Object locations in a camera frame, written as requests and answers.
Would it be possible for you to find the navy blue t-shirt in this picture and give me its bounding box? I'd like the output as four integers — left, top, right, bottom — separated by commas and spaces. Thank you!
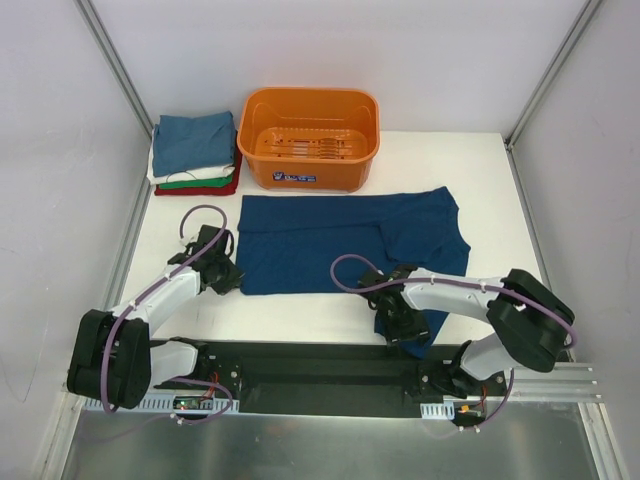
234, 186, 472, 360

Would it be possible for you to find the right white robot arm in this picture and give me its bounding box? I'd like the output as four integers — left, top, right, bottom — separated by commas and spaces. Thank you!
357, 265, 576, 399

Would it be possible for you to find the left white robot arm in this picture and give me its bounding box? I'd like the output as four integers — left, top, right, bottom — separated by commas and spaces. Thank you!
66, 225, 242, 409

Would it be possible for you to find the folded red t-shirt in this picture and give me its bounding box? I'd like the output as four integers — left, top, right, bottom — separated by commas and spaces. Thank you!
154, 150, 242, 196

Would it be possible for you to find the folded green t-shirt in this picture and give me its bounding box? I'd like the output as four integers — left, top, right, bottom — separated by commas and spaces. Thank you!
158, 175, 233, 190

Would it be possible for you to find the folded light blue t-shirt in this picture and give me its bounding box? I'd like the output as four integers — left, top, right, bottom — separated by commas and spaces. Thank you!
151, 111, 236, 178

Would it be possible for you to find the orange plastic basket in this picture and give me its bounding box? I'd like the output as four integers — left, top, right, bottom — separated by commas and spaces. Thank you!
237, 87, 380, 192

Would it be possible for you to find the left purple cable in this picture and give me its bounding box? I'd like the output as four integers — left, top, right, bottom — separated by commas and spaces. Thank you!
99, 203, 235, 427

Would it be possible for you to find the right slotted cable duct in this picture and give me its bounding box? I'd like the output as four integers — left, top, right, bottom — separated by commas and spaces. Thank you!
419, 401, 484, 420

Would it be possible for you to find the slotted cable duct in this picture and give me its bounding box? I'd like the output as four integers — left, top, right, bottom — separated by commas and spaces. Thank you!
84, 391, 239, 415
419, 401, 484, 420

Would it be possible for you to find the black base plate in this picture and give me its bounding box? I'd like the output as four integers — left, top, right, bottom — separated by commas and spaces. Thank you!
171, 337, 506, 418

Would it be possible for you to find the left slotted cable duct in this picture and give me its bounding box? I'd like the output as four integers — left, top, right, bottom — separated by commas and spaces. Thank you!
84, 391, 239, 415

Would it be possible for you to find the left aluminium frame post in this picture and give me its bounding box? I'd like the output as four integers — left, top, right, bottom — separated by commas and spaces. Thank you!
73, 0, 153, 137

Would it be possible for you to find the aluminium frame post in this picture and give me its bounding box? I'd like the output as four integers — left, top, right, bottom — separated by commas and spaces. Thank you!
73, 0, 153, 137
504, 0, 605, 152

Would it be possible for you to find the right aluminium frame post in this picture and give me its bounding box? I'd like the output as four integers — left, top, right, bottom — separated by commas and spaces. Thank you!
504, 0, 605, 152

